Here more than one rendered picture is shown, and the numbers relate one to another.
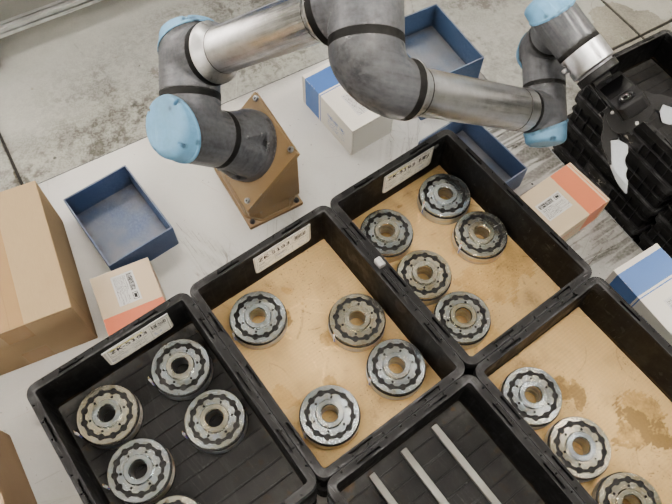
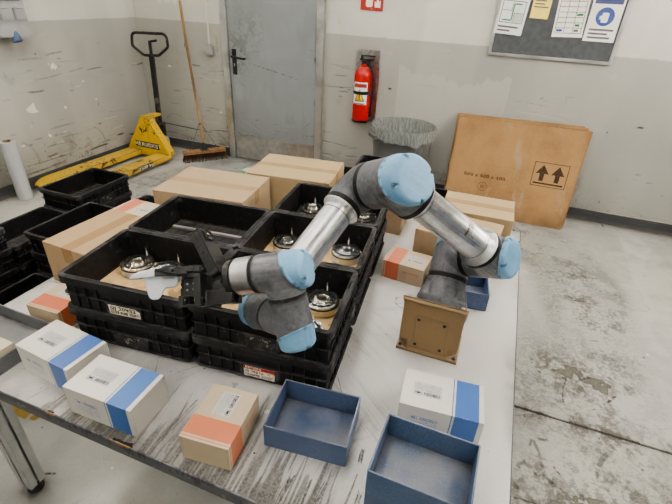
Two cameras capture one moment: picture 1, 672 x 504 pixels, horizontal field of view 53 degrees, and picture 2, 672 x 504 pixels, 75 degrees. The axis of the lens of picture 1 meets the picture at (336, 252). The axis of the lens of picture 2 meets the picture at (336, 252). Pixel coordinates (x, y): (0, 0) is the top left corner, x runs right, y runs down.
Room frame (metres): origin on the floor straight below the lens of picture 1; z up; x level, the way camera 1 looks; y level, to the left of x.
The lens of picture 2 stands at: (1.48, -0.72, 1.64)
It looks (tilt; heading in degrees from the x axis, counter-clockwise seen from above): 30 degrees down; 142
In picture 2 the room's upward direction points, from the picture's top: 3 degrees clockwise
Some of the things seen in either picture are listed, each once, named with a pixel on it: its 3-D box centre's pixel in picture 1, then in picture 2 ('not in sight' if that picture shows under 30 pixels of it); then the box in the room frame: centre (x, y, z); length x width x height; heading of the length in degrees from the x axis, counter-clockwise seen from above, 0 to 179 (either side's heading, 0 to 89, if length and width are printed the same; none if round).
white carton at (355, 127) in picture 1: (347, 104); (439, 406); (1.05, -0.02, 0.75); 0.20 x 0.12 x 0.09; 37
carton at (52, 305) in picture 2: not in sight; (66, 303); (0.08, -0.70, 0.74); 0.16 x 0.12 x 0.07; 125
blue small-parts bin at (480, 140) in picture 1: (469, 163); (313, 420); (0.90, -0.30, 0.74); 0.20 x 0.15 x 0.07; 38
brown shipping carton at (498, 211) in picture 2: not in sight; (475, 221); (0.45, 0.88, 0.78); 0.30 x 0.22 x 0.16; 33
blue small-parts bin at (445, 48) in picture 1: (431, 51); (423, 468); (1.17, -0.21, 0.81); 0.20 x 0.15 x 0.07; 31
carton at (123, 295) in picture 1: (135, 308); (406, 266); (0.52, 0.40, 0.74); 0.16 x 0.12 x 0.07; 27
